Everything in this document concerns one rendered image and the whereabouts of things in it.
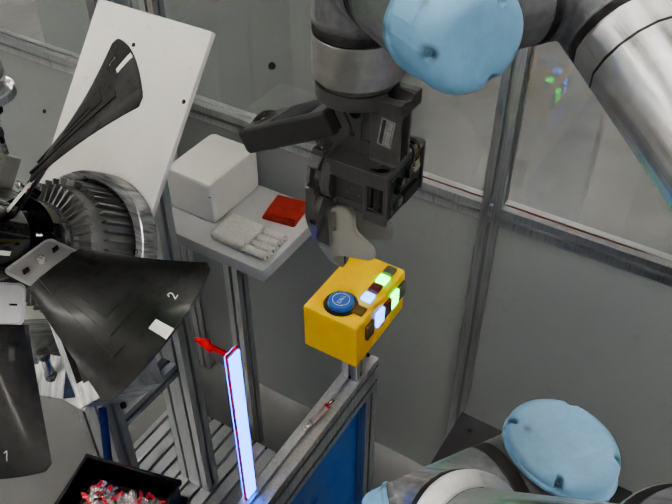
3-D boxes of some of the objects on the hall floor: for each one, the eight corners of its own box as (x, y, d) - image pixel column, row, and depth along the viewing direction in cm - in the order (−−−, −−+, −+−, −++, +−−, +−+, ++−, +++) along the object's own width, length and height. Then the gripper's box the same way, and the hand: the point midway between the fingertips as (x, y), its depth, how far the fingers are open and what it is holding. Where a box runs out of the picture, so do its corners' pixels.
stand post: (196, 480, 223) (124, 132, 147) (221, 495, 219) (161, 146, 144) (185, 492, 220) (107, 143, 144) (211, 508, 216) (144, 158, 141)
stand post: (140, 545, 208) (61, 297, 148) (166, 562, 204) (96, 315, 145) (128, 559, 205) (43, 312, 145) (154, 577, 201) (78, 331, 142)
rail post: (352, 576, 202) (358, 377, 150) (366, 584, 200) (377, 385, 149) (344, 589, 199) (347, 391, 148) (358, 597, 197) (366, 400, 146)
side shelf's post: (253, 434, 235) (228, 214, 180) (264, 440, 233) (242, 220, 179) (245, 444, 232) (217, 224, 178) (256, 450, 230) (231, 230, 176)
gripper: (384, 119, 60) (375, 315, 74) (437, 70, 66) (419, 260, 80) (291, 89, 63) (299, 282, 77) (349, 45, 69) (346, 232, 83)
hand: (336, 252), depth 79 cm, fingers closed
